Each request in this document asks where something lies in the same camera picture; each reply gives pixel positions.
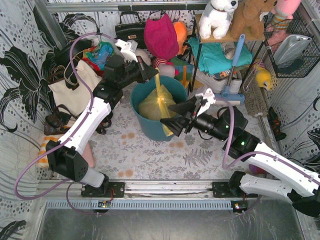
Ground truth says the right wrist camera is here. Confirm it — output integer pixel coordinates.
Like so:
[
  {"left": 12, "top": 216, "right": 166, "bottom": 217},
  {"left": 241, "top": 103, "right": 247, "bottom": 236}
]
[{"left": 195, "top": 86, "right": 216, "bottom": 117}]

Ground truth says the brown teddy bear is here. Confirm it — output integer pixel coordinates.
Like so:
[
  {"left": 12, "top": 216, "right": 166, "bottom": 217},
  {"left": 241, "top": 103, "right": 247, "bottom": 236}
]
[{"left": 230, "top": 0, "right": 277, "bottom": 39}]

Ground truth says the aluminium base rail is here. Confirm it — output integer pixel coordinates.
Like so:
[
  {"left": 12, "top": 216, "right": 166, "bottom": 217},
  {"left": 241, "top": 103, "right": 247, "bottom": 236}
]
[{"left": 37, "top": 178, "right": 306, "bottom": 210}]

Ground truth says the black wire basket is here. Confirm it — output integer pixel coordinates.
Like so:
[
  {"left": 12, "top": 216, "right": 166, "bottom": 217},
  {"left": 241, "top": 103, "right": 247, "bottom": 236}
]
[{"left": 264, "top": 11, "right": 320, "bottom": 78}]

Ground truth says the black round hat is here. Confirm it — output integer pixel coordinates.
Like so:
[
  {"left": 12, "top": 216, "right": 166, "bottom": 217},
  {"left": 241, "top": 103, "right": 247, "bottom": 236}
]
[{"left": 54, "top": 39, "right": 93, "bottom": 67}]

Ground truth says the rainbow folded cloth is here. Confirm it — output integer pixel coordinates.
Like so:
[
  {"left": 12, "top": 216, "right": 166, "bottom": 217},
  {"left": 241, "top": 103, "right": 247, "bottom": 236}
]
[{"left": 170, "top": 57, "right": 194, "bottom": 88}]

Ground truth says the silver foil pouch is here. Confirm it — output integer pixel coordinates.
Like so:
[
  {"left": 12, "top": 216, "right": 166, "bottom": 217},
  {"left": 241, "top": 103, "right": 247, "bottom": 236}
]
[{"left": 273, "top": 34, "right": 313, "bottom": 65}]

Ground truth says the purple cable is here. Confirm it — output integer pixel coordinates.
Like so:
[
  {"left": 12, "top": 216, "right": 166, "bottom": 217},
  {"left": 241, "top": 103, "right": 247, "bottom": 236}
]
[
  {"left": 214, "top": 97, "right": 320, "bottom": 216},
  {"left": 13, "top": 32, "right": 118, "bottom": 216}
]

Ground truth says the brown patterned bag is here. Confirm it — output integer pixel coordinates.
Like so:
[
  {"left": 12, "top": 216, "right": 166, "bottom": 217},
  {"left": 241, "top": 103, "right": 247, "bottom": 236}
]
[{"left": 43, "top": 103, "right": 112, "bottom": 136}]

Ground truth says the colorful printed cloth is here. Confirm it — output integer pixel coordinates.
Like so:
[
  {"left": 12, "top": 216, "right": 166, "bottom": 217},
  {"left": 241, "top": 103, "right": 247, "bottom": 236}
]
[{"left": 82, "top": 41, "right": 115, "bottom": 64}]

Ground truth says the pink plush toy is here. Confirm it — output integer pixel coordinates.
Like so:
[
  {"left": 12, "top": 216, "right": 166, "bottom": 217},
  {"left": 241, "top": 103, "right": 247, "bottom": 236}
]
[{"left": 267, "top": 0, "right": 301, "bottom": 31}]

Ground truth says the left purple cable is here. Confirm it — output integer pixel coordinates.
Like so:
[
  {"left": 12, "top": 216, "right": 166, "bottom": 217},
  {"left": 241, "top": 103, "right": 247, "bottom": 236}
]
[{"left": 13, "top": 32, "right": 118, "bottom": 216}]

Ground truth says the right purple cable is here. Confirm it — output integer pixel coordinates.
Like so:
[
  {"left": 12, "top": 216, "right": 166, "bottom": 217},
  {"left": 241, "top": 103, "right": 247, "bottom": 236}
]
[{"left": 214, "top": 97, "right": 320, "bottom": 216}]

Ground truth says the teal folded cloth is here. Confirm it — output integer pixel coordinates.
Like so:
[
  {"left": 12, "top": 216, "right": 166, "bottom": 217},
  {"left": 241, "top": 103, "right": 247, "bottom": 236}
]
[{"left": 198, "top": 43, "right": 253, "bottom": 75}]

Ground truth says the pink head plush doll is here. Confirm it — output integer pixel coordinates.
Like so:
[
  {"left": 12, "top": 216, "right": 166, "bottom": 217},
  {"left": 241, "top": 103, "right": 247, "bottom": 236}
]
[{"left": 152, "top": 57, "right": 179, "bottom": 78}]

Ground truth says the cream canvas tote bag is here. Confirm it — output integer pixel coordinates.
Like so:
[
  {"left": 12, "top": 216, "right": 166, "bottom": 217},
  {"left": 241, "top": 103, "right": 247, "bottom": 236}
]
[{"left": 47, "top": 59, "right": 103, "bottom": 118}]

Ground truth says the magenta cloth bag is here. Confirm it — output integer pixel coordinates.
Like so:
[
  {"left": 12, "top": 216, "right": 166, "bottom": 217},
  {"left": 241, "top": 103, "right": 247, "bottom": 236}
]
[{"left": 144, "top": 13, "right": 179, "bottom": 60}]

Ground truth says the blue floor mop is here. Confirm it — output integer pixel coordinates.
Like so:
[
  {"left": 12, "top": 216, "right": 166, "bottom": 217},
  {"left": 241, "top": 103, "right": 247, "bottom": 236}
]
[{"left": 215, "top": 34, "right": 246, "bottom": 106}]

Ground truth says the red clothing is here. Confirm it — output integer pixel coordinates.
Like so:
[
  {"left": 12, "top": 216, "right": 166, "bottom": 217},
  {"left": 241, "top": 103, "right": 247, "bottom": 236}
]
[{"left": 88, "top": 59, "right": 106, "bottom": 77}]

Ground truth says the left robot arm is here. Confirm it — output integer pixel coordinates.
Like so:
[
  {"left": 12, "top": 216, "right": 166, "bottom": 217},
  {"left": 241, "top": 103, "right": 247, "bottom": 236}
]
[{"left": 46, "top": 55, "right": 158, "bottom": 198}]

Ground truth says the black leather handbag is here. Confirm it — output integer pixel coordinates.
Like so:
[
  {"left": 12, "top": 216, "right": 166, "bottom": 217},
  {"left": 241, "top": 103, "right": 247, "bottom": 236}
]
[{"left": 115, "top": 11, "right": 147, "bottom": 49}]

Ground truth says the yellow plush toy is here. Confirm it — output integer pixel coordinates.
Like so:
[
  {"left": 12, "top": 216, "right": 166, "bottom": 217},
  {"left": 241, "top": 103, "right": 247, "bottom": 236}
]
[{"left": 253, "top": 61, "right": 272, "bottom": 91}]

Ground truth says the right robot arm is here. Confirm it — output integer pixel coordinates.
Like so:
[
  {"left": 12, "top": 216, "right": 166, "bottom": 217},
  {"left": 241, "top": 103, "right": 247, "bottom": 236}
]
[{"left": 160, "top": 94, "right": 320, "bottom": 217}]

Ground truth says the cream plush lamb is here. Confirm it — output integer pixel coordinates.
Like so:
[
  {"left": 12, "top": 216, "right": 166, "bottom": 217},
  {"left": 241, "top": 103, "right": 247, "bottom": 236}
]
[{"left": 135, "top": 48, "right": 151, "bottom": 66}]

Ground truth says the pink sponge roll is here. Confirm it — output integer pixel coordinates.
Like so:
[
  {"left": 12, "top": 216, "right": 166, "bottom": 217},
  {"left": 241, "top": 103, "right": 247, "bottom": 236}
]
[{"left": 82, "top": 142, "right": 95, "bottom": 168}]

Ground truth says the orange checkered towel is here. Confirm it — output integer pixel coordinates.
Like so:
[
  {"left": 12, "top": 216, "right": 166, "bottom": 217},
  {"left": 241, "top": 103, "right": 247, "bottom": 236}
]
[{"left": 37, "top": 134, "right": 63, "bottom": 168}]

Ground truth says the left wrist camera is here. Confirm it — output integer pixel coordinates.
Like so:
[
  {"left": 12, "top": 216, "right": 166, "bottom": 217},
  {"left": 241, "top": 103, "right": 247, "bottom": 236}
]
[{"left": 115, "top": 39, "right": 138, "bottom": 62}]

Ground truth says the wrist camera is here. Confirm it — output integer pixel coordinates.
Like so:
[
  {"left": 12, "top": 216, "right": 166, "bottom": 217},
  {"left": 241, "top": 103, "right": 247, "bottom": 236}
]
[
  {"left": 195, "top": 86, "right": 216, "bottom": 117},
  {"left": 115, "top": 39, "right": 138, "bottom": 62}
]

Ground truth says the yellow trash bag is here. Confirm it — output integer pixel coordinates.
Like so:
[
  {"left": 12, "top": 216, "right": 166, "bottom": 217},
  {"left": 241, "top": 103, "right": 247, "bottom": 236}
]
[{"left": 138, "top": 75, "right": 177, "bottom": 137}]

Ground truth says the white storage box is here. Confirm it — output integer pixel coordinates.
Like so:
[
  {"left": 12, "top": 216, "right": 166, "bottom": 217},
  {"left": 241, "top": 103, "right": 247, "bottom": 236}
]
[{"left": 195, "top": 71, "right": 242, "bottom": 94}]

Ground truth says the white plush dog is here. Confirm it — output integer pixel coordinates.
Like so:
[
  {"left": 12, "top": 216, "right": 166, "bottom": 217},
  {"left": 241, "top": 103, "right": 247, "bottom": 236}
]
[{"left": 199, "top": 0, "right": 239, "bottom": 40}]

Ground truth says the black orange cloth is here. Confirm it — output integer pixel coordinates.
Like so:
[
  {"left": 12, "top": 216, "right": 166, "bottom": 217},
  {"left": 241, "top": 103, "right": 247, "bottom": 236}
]
[{"left": 267, "top": 106, "right": 287, "bottom": 141}]

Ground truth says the orange plush toy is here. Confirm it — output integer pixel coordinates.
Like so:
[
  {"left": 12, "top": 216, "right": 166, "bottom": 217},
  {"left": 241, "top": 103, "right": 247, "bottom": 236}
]
[{"left": 173, "top": 21, "right": 188, "bottom": 55}]

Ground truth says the teal trash bin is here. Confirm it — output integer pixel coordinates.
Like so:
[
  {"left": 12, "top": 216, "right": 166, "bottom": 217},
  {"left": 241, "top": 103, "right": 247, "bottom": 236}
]
[{"left": 130, "top": 75, "right": 188, "bottom": 142}]

